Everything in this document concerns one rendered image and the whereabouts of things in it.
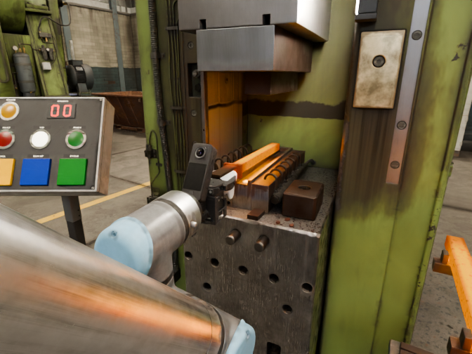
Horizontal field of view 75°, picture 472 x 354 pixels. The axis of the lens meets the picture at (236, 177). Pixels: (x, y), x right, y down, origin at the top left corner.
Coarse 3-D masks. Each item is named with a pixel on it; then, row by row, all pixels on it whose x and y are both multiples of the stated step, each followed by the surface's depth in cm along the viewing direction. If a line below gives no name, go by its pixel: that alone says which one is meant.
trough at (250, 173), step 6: (282, 150) 116; (270, 156) 107; (276, 156) 110; (258, 162) 97; (264, 162) 101; (252, 168) 92; (258, 168) 96; (246, 174) 88; (252, 174) 90; (240, 180) 85
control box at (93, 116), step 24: (0, 120) 88; (24, 120) 88; (48, 120) 88; (72, 120) 88; (96, 120) 88; (24, 144) 86; (48, 144) 86; (96, 144) 87; (96, 168) 85; (0, 192) 85; (24, 192) 85; (48, 192) 85; (72, 192) 85; (96, 192) 86
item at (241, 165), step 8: (272, 144) 103; (256, 152) 90; (264, 152) 91; (272, 152) 98; (240, 160) 81; (248, 160) 81; (256, 160) 86; (224, 168) 72; (232, 168) 72; (240, 168) 74; (248, 168) 81; (216, 176) 67; (240, 176) 74
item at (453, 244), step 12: (456, 240) 61; (456, 252) 57; (468, 252) 57; (456, 264) 53; (468, 264) 53; (456, 276) 52; (468, 276) 50; (468, 288) 47; (468, 300) 45; (468, 312) 43; (468, 324) 42
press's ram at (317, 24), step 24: (192, 0) 73; (216, 0) 71; (240, 0) 68; (264, 0) 66; (288, 0) 64; (312, 0) 74; (192, 24) 75; (216, 24) 72; (240, 24) 70; (264, 24) 69; (288, 24) 66; (312, 24) 77
